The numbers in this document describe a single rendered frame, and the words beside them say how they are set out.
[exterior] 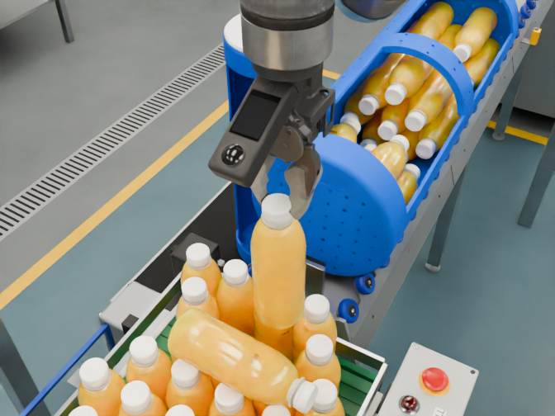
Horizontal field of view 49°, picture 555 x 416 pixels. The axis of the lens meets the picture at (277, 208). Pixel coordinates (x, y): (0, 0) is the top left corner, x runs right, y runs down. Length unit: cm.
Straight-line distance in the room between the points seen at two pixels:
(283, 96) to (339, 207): 46
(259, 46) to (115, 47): 339
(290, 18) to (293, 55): 4
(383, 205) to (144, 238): 173
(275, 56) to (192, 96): 284
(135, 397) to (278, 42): 52
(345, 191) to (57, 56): 310
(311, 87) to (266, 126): 9
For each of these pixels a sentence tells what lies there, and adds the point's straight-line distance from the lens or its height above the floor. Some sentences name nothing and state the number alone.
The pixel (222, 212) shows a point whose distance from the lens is 248.
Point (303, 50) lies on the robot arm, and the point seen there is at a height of 158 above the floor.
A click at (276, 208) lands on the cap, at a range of 74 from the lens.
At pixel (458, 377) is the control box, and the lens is 93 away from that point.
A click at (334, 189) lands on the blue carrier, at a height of 118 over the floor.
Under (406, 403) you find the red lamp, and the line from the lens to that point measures 88.
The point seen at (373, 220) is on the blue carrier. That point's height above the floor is 114.
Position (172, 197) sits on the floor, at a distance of 279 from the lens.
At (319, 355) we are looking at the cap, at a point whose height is 111.
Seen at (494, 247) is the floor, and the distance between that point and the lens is 269.
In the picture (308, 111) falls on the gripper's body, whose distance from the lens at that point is 66.
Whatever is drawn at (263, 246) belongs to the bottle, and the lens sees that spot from 76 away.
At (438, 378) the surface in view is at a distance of 91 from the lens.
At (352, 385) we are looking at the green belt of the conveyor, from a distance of 113.
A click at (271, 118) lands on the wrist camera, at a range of 62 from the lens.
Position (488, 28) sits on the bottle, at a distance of 168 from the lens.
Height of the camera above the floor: 187
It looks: 44 degrees down
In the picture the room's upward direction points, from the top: straight up
